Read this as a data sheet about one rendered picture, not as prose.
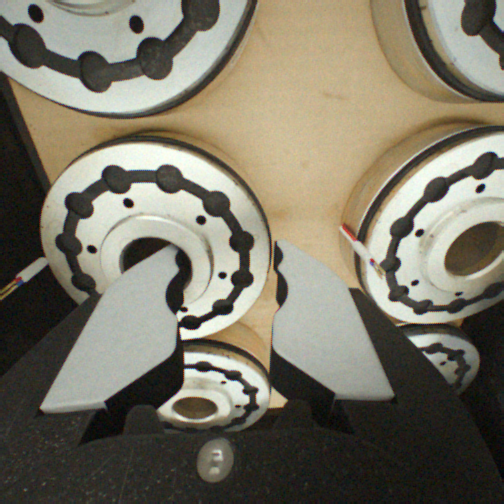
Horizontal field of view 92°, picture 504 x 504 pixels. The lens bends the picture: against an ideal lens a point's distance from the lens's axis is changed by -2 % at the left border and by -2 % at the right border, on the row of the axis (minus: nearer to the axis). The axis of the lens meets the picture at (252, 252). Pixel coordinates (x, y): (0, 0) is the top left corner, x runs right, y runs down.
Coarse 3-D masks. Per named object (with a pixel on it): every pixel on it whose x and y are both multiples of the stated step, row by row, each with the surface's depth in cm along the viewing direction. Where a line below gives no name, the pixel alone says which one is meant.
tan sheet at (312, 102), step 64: (320, 0) 9; (256, 64) 10; (320, 64) 11; (384, 64) 11; (64, 128) 11; (128, 128) 11; (192, 128) 12; (256, 128) 12; (320, 128) 12; (384, 128) 12; (320, 192) 13; (320, 256) 15; (256, 320) 18
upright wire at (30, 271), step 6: (42, 258) 11; (36, 264) 11; (42, 264) 11; (24, 270) 10; (30, 270) 10; (36, 270) 11; (18, 276) 10; (24, 276) 10; (30, 276) 10; (12, 282) 10; (18, 282) 10; (6, 288) 9; (12, 288) 10; (0, 294) 9; (6, 294) 9
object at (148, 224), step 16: (128, 224) 10; (144, 224) 10; (160, 224) 10; (176, 224) 10; (112, 240) 10; (128, 240) 10; (176, 240) 10; (192, 240) 10; (112, 256) 10; (192, 256) 11; (208, 256) 11; (112, 272) 11; (192, 272) 11; (208, 272) 11; (192, 288) 11
